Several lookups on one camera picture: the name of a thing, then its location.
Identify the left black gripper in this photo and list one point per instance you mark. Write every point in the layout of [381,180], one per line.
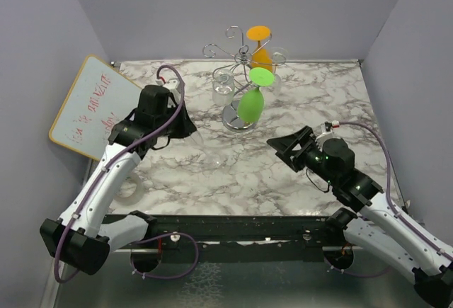
[187,125]

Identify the clear wine glass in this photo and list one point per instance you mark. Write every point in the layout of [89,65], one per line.
[279,57]
[223,87]
[212,155]

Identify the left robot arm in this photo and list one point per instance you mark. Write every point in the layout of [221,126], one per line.
[79,237]

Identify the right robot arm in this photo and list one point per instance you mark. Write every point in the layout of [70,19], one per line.
[369,217]

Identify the chrome wine glass rack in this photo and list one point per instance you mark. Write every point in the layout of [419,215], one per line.
[240,67]

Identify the green plastic wine glass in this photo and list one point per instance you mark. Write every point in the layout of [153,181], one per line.
[251,105]

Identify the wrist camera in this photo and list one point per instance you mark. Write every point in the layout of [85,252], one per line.
[173,85]
[327,130]

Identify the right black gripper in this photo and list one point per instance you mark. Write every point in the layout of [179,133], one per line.
[287,143]

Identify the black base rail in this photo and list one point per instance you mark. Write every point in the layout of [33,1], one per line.
[238,239]

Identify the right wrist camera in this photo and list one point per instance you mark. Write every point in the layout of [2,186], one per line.
[327,130]

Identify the orange plastic wine glass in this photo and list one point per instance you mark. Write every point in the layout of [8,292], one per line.
[260,57]

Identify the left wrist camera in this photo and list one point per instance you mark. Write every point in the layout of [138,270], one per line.
[173,85]

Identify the small whiteboard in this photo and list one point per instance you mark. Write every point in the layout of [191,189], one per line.
[99,98]

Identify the clear tape roll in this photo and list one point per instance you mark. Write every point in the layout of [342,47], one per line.
[131,191]

